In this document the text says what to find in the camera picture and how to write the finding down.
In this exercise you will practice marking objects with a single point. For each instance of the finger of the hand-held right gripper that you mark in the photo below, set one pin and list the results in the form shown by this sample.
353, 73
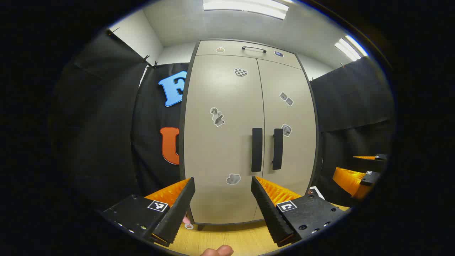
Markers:
350, 179
380, 156

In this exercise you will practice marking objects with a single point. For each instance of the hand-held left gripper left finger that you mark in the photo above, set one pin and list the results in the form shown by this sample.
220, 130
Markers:
177, 213

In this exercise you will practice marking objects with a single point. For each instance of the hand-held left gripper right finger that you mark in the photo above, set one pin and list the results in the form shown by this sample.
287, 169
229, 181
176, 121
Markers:
270, 213

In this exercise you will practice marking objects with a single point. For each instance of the beige double-door shoe cabinet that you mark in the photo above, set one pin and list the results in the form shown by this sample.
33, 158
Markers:
227, 149

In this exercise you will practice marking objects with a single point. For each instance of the beige cabinet door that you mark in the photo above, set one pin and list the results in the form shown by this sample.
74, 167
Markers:
295, 113
220, 149

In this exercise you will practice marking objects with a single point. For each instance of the beige cabinet drawer front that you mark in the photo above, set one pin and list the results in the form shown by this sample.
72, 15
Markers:
231, 48

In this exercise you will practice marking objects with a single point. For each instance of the white printed photo card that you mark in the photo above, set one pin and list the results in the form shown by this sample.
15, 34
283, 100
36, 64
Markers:
317, 192

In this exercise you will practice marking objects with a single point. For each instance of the black backdrop cloth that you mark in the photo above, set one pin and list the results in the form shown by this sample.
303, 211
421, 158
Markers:
352, 106
106, 124

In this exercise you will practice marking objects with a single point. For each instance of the long ceiling light panel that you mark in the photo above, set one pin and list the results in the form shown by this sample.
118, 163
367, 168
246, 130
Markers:
245, 7
350, 48

